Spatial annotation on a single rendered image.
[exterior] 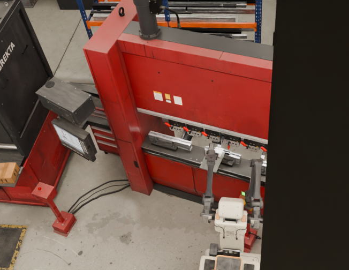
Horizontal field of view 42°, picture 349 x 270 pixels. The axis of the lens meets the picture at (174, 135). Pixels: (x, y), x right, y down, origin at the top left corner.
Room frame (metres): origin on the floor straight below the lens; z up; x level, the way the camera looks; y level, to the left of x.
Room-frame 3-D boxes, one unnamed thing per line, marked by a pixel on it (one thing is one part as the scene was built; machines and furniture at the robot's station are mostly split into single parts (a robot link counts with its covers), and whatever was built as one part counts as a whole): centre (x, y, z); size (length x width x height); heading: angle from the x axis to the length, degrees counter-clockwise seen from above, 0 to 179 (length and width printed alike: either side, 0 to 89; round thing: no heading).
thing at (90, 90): (3.36, 0.84, 1.67); 0.40 x 0.24 x 0.07; 58
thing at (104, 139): (3.99, 0.68, 0.50); 0.50 x 0.50 x 1.00; 58
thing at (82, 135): (3.03, 0.96, 1.42); 0.45 x 0.12 x 0.36; 46
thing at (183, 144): (3.19, 0.06, 0.92); 0.50 x 0.06 x 0.10; 58
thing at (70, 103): (3.13, 0.94, 1.53); 0.51 x 0.25 x 0.85; 46
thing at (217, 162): (2.78, -0.33, 1.00); 0.26 x 0.18 x 0.01; 148
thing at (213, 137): (2.92, -0.39, 1.26); 0.15 x 0.09 x 0.17; 58
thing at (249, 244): (2.31, -0.56, 0.06); 0.25 x 0.20 x 0.12; 142
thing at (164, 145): (3.17, 0.13, 0.89); 0.30 x 0.05 x 0.03; 58
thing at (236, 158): (2.88, -0.46, 0.92); 0.39 x 0.06 x 0.10; 58
